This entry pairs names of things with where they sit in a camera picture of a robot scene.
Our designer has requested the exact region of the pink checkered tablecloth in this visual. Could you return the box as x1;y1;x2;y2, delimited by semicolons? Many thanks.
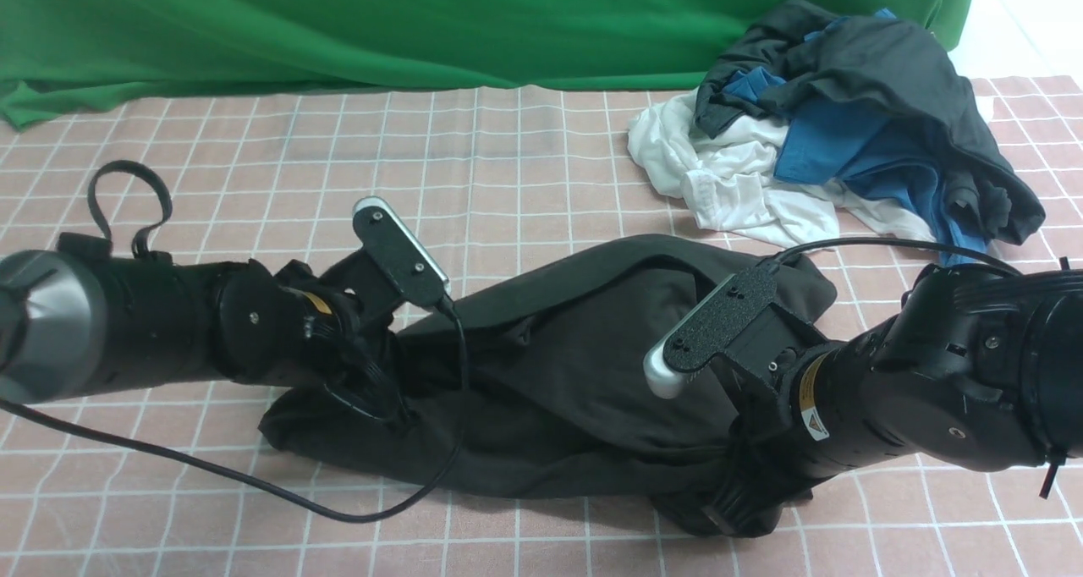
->
1;88;1080;576

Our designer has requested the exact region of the black camera cable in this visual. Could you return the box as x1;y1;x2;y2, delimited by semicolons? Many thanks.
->
0;298;471;524
766;237;1025;275

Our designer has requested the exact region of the blue crumpled shirt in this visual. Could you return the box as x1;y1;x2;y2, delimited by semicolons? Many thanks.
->
723;8;991;267

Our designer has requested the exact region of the white crumpled shirt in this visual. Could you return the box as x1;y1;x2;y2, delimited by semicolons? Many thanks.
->
627;91;932;248

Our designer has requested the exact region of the black right camera cable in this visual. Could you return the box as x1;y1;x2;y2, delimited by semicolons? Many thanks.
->
766;237;1025;275

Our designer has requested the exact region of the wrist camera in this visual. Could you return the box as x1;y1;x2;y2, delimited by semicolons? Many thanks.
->
643;266;788;399
352;195;451;312

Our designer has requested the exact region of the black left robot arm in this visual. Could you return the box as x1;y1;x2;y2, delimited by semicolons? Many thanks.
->
3;234;409;423

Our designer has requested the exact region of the dark gray long-sleeved shirt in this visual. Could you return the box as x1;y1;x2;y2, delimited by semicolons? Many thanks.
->
258;234;838;537

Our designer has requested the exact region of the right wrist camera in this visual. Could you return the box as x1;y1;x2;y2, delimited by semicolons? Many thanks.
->
643;266;788;399

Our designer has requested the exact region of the black left camera cable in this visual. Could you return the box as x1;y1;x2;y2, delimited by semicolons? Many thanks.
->
0;298;471;524

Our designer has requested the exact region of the dark gray crumpled shirt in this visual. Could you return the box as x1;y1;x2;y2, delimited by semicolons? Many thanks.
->
694;0;1047;246

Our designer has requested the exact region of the green backdrop cloth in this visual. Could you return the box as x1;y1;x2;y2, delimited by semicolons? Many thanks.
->
1;0;971;131

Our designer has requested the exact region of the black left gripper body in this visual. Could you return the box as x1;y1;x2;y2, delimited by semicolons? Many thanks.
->
279;250;413;427

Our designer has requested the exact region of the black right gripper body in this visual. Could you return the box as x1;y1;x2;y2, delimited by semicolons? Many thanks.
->
699;306;834;536

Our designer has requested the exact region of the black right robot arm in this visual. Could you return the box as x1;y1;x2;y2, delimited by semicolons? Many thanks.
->
667;264;1082;538

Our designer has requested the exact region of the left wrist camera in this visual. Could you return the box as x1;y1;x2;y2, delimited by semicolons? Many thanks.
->
352;195;451;312

